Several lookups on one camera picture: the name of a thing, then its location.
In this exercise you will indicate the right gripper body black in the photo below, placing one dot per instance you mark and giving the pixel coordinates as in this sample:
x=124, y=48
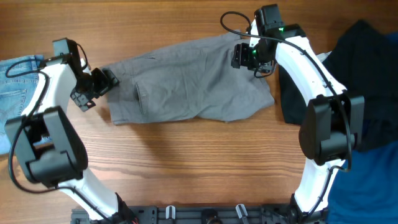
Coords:
x=241, y=56

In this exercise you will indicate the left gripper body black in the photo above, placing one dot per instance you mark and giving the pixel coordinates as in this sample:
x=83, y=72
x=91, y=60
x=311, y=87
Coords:
x=101, y=82

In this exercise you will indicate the grey shorts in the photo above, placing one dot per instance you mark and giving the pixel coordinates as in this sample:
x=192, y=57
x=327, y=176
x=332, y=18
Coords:
x=186, y=80

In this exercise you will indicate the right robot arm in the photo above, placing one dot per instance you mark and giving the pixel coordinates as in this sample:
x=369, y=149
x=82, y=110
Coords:
x=333, y=121

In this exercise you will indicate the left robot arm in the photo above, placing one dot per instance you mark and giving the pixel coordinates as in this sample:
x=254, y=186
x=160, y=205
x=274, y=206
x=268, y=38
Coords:
x=46, y=154

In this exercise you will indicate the folded blue denim jeans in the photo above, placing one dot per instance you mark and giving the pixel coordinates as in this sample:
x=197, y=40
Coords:
x=16, y=93

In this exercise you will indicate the black garment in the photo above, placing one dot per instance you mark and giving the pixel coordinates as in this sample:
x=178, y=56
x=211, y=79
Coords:
x=365, y=62

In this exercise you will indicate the dark blue garment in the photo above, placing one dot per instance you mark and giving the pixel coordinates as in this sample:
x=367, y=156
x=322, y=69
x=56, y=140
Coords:
x=368, y=193

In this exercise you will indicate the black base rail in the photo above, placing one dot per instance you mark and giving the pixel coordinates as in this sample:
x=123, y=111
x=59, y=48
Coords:
x=211, y=214

